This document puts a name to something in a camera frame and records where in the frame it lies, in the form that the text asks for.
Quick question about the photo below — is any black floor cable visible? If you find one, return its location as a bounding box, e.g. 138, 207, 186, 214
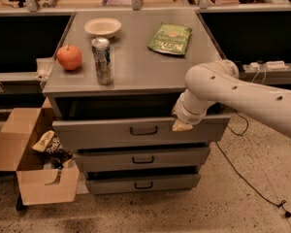
212, 109, 291, 219

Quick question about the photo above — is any grey top drawer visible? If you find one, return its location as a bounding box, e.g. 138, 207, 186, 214
52, 116, 230, 150

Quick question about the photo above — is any white bowl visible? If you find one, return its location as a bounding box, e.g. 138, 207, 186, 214
84, 17, 121, 39

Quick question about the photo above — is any grey drawer cabinet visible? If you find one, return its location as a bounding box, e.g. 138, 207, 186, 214
44, 9, 223, 181

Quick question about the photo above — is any brown snack bag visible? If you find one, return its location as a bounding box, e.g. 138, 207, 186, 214
32, 130, 73, 167

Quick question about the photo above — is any white power strip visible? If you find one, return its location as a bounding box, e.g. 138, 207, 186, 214
249, 60, 288, 71

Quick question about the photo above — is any grey bottom drawer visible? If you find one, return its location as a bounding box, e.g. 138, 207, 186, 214
85, 174, 201, 195

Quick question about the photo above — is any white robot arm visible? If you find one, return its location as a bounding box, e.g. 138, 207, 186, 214
174, 60, 291, 139

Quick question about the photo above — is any cardboard box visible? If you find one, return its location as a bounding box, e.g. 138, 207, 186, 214
0, 108, 80, 206

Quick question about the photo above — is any grey drawer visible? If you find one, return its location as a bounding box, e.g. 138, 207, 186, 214
52, 116, 230, 150
85, 174, 201, 195
75, 147, 210, 172

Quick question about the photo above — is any green chip bag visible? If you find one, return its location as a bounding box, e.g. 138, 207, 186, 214
147, 23, 192, 55

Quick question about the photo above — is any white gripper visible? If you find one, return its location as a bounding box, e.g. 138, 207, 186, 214
172, 92, 207, 132

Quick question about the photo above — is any orange apple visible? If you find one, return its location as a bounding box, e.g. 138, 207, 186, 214
56, 45, 82, 71

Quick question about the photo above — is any grey middle drawer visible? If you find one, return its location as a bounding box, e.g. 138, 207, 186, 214
75, 147, 210, 172

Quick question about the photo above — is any silver drink can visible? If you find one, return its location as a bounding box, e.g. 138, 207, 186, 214
91, 37, 113, 85

